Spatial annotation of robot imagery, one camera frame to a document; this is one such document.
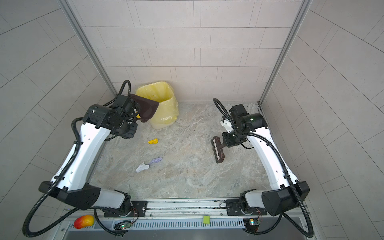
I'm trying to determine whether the brown hand brush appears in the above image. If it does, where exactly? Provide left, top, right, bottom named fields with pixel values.
left=211, top=136, right=227, bottom=164

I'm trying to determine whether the brown dustpan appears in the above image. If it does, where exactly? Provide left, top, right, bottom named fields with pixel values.
left=130, top=94, right=160, bottom=123

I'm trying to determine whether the yellow-lined trash bin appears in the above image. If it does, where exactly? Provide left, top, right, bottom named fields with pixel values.
left=136, top=82, right=179, bottom=130

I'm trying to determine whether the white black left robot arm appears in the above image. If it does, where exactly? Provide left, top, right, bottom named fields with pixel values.
left=22, top=80, right=141, bottom=238

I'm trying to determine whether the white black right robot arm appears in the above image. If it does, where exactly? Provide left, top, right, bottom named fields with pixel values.
left=211, top=98, right=315, bottom=238

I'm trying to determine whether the yellow paper scrap left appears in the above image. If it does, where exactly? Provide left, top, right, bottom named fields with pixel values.
left=148, top=139, right=159, bottom=144

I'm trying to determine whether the white purple paper scrap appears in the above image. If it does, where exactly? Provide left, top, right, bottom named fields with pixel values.
left=136, top=157, right=163, bottom=173

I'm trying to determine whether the right circuit board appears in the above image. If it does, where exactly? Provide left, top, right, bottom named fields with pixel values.
left=243, top=219, right=261, bottom=233

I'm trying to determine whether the circuit board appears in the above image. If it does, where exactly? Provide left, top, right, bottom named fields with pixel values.
left=243, top=219, right=261, bottom=233
left=114, top=221, right=133, bottom=231

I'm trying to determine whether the left circuit board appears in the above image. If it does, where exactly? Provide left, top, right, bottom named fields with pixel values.
left=114, top=221, right=133, bottom=231

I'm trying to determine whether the red yellow mango toy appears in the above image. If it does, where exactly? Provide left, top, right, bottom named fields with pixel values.
left=74, top=215, right=95, bottom=230

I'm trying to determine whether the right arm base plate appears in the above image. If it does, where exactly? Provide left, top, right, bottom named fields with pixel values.
left=219, top=199, right=268, bottom=216

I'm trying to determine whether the aluminium front rail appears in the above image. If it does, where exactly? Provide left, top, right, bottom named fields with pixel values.
left=58, top=197, right=313, bottom=230

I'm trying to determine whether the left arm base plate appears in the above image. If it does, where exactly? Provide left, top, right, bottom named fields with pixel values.
left=102, top=201, right=148, bottom=218

